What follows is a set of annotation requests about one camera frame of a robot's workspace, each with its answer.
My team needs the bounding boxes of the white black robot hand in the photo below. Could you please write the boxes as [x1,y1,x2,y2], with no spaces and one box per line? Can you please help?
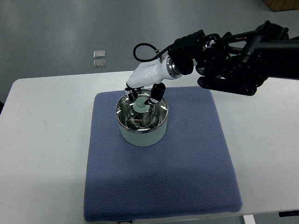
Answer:
[125,56,182,105]

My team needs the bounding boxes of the glass lid green knob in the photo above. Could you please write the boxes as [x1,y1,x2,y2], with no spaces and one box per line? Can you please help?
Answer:
[115,90,168,133]

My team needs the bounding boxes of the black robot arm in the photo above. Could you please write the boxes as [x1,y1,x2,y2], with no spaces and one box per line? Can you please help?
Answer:
[168,21,299,96]

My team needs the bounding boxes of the green steel pot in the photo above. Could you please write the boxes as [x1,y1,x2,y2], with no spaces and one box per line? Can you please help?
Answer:
[118,89,167,147]

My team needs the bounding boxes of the upper metal floor plate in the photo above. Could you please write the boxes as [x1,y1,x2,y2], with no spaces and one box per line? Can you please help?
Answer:
[93,50,106,58]

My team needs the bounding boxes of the blue fabric mat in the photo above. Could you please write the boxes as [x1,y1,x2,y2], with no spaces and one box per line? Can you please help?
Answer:
[84,86,242,222]

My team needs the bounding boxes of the brown cardboard box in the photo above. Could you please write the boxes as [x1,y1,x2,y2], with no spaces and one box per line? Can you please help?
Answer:
[264,0,299,12]

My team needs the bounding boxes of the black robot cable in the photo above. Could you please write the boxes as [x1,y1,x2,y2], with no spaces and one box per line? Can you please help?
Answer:
[133,42,175,63]

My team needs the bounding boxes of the wire steaming rack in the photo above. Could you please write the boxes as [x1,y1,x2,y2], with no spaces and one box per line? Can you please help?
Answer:
[124,111,160,131]

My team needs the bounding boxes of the black bracket under table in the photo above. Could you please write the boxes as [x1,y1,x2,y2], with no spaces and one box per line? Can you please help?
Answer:
[279,210,299,217]

